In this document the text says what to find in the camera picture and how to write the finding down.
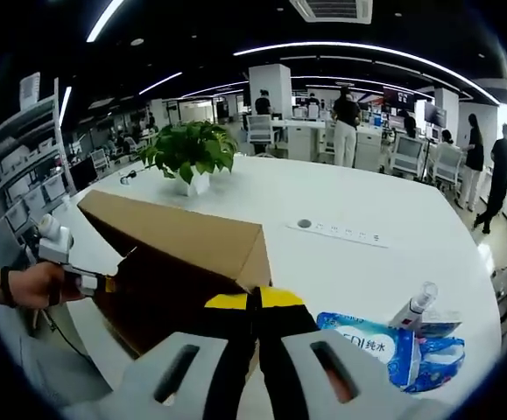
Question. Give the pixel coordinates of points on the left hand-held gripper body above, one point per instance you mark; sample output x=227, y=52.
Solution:
x=56, y=247

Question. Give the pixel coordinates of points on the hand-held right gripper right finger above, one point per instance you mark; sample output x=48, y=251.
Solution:
x=288, y=359

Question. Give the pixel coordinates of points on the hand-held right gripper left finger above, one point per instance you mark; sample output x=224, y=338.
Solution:
x=227, y=359

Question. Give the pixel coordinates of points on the blue wet wipes pack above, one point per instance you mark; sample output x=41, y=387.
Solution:
x=367, y=345

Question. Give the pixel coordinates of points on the brown cardboard shoe box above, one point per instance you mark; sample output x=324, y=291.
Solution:
x=183, y=232

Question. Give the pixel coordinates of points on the white spray bottle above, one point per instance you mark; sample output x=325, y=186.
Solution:
x=410, y=312

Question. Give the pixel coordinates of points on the blue floral tissue pack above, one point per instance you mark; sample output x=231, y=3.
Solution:
x=441, y=354

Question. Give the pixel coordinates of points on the person's left hand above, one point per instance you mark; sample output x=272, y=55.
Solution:
x=43, y=286

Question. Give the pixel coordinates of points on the black wristband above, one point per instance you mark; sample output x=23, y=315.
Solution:
x=7, y=286

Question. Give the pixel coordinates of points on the black desk monitor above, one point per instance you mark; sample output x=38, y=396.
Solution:
x=82, y=175

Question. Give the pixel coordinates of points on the grey storage rack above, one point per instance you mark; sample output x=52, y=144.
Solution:
x=57, y=140

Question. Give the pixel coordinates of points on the white table socket panel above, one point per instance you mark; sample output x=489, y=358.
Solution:
x=336, y=232

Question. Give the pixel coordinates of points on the potted green plant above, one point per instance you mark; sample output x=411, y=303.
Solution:
x=192, y=149

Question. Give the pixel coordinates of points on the white ceiling light strip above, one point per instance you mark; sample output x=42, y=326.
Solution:
x=161, y=82
x=104, y=20
x=305, y=44

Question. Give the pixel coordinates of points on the dark hanging display screen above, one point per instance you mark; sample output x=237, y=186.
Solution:
x=397, y=96

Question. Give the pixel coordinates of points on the ceiling air conditioner vent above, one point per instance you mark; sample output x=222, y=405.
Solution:
x=332, y=11

